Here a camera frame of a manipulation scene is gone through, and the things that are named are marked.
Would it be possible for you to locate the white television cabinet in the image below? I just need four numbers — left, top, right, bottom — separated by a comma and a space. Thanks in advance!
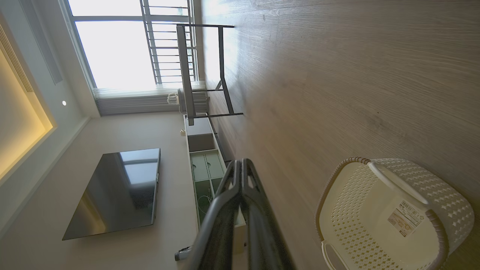
183, 114, 248, 255

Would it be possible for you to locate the black flat screen television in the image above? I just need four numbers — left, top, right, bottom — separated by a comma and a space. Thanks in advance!
62, 148, 161, 241

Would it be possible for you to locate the grey sheer curtain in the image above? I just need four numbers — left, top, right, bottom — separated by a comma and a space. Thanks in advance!
93, 83, 207, 116

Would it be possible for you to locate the slatted ceiling air grille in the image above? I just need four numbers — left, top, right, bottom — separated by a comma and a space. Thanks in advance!
0, 22, 34, 93

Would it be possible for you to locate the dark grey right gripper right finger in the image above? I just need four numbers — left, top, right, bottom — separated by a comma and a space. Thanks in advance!
242, 158, 296, 270

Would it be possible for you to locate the large window frame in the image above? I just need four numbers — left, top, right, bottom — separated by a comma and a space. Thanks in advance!
58, 0, 197, 90

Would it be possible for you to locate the small grey cylinder device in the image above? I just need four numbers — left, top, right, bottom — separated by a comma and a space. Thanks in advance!
174, 246, 192, 262

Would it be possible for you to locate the grey table with black legs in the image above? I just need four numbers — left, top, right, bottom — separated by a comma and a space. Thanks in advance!
176, 24, 244, 126

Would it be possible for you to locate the balcony railing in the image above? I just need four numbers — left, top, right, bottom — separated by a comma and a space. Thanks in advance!
139, 0, 197, 85

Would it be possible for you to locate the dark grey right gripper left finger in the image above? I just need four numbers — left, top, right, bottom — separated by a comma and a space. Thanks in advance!
189, 159, 243, 270

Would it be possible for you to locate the cream perforated plastic laundry basket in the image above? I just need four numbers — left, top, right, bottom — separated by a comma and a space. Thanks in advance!
315, 157, 475, 270

